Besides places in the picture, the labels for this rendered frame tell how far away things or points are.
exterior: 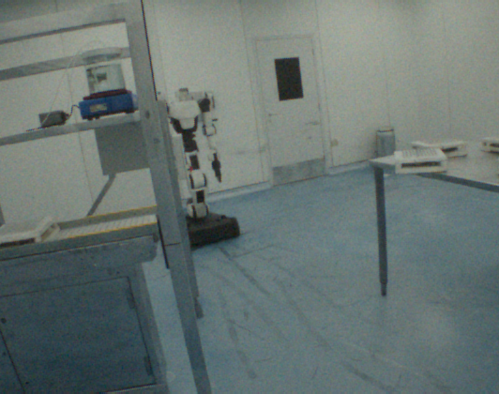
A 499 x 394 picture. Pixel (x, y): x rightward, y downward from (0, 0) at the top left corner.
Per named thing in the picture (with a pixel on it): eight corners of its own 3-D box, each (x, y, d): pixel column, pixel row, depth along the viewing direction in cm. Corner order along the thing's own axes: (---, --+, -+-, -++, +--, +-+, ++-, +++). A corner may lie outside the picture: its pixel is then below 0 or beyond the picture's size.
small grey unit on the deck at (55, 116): (73, 123, 157) (70, 108, 155) (68, 124, 150) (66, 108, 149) (44, 128, 155) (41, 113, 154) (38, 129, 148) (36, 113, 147)
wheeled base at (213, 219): (173, 231, 440) (167, 202, 432) (218, 220, 457) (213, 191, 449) (186, 249, 381) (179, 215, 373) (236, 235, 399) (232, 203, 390)
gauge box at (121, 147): (157, 163, 175) (148, 117, 170) (155, 167, 165) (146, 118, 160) (107, 172, 172) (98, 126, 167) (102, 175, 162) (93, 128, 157)
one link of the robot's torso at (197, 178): (189, 190, 396) (178, 145, 400) (206, 187, 402) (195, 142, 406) (191, 188, 382) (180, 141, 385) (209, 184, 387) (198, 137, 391)
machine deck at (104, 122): (149, 119, 170) (147, 110, 169) (141, 124, 134) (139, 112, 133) (8, 144, 162) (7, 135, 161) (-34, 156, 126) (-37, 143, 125)
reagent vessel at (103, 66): (129, 90, 160) (122, 44, 155) (125, 89, 145) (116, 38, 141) (93, 97, 158) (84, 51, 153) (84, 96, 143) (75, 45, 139)
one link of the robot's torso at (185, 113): (166, 136, 404) (160, 100, 395) (199, 130, 415) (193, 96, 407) (172, 137, 377) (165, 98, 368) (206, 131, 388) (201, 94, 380)
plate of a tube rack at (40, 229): (57, 219, 168) (56, 215, 167) (39, 236, 144) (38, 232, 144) (5, 228, 164) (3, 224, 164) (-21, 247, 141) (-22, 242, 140)
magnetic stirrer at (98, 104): (140, 112, 166) (136, 90, 164) (134, 113, 145) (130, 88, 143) (93, 119, 163) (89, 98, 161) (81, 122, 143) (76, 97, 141)
